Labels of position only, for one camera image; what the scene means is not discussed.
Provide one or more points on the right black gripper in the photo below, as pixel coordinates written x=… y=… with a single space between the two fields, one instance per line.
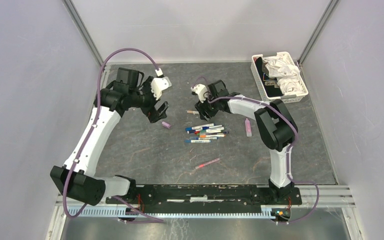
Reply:
x=201 y=107

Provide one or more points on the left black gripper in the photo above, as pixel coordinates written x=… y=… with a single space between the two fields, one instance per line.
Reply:
x=154 y=115

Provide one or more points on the purple highlighter cap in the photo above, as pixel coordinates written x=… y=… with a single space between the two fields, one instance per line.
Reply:
x=166 y=125

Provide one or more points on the blue cap marker front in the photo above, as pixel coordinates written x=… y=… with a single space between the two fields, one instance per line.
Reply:
x=197 y=141

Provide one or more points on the blue cap marker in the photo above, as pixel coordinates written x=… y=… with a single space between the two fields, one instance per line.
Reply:
x=197 y=141
x=199 y=128

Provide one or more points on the pink highlighter pen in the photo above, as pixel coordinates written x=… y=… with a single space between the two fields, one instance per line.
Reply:
x=248 y=128

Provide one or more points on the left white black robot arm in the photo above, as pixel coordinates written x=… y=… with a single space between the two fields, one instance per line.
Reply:
x=76 y=179

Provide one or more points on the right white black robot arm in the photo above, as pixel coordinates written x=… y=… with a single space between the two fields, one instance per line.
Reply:
x=277 y=129

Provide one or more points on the red thin pen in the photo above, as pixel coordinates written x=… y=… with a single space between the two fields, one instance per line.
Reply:
x=208 y=163

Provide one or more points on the green cap marker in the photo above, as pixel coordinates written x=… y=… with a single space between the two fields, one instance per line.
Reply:
x=211 y=130

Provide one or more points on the blue cap marker back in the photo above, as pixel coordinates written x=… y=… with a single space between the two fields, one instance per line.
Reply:
x=199 y=128

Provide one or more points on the orange cap marker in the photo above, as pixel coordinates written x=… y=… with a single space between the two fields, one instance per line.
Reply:
x=217 y=135

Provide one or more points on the white plastic basket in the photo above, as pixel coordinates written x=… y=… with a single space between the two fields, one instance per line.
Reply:
x=267 y=87

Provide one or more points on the crumpled white cloth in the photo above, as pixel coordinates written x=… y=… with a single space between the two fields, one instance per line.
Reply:
x=282 y=68

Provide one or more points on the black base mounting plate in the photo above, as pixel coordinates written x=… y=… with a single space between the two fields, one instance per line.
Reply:
x=208 y=199

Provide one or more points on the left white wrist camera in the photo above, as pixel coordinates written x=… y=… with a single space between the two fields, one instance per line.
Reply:
x=158 y=85

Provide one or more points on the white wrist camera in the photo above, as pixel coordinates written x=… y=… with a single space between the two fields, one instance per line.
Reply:
x=201 y=91
x=158 y=85

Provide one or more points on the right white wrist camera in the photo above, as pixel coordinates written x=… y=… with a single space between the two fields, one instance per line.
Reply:
x=201 y=91

